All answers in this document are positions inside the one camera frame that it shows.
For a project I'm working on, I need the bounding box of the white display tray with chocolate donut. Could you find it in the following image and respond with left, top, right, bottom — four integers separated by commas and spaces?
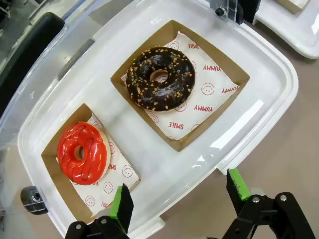
17, 0, 299, 239

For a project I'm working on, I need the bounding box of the chocolate donut in box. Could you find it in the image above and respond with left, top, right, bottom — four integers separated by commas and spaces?
110, 19, 251, 152

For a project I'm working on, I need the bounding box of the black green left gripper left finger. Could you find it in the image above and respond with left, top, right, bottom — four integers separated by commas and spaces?
64, 183, 135, 239

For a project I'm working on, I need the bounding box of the white display tray with purple donut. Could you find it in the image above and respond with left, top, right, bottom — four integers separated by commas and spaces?
253, 0, 319, 60

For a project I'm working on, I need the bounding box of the red glazed donut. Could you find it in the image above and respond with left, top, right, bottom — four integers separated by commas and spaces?
40, 103, 142, 225
56, 121, 111, 186

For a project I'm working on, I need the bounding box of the printed paper under chocolate donut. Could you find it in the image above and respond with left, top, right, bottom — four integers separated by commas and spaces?
121, 30, 240, 141

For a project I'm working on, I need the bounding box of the yellow glazed donut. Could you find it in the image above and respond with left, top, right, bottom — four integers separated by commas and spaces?
275, 0, 311, 15

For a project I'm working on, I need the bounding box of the chocolate donut with nut crumbs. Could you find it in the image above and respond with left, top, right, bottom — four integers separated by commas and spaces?
126, 46, 197, 113

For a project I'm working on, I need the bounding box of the printed paper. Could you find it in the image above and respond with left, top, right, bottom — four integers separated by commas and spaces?
121, 30, 240, 141
56, 114, 140, 217

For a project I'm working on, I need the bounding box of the black lid hinge knob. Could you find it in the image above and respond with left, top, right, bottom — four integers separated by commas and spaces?
215, 0, 261, 25
20, 185, 49, 215

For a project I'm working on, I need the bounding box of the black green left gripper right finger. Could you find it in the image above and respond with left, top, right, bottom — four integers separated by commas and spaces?
224, 168, 317, 239

